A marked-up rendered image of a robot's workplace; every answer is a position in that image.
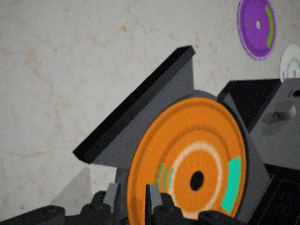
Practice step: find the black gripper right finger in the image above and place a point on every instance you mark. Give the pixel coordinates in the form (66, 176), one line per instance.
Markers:
(158, 213)

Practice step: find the purple cd with green arc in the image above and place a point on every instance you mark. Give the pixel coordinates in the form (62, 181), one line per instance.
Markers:
(258, 43)

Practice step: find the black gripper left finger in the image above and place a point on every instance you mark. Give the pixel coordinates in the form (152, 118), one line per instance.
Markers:
(104, 209)

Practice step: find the white cd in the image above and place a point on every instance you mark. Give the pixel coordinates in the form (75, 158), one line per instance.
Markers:
(289, 62)

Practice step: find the orange cd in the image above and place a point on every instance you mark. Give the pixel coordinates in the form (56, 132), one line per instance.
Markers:
(195, 134)

